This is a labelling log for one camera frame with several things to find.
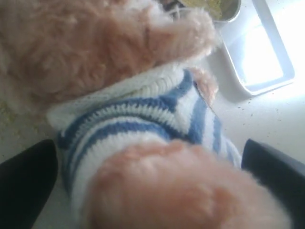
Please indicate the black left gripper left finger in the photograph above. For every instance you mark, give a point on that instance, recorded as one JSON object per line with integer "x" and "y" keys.
{"x": 26, "y": 182}

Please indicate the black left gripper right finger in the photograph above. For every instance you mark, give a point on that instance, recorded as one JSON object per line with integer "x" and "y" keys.
{"x": 282, "y": 174}

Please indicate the brown teddy bear striped sweater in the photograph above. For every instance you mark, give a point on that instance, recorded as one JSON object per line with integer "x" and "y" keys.
{"x": 141, "y": 146}

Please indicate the white plastic tray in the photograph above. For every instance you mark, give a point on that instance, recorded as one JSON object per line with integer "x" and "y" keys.
{"x": 256, "y": 60}

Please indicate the steel bowl of millet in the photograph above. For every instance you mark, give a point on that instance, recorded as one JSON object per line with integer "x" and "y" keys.
{"x": 220, "y": 10}

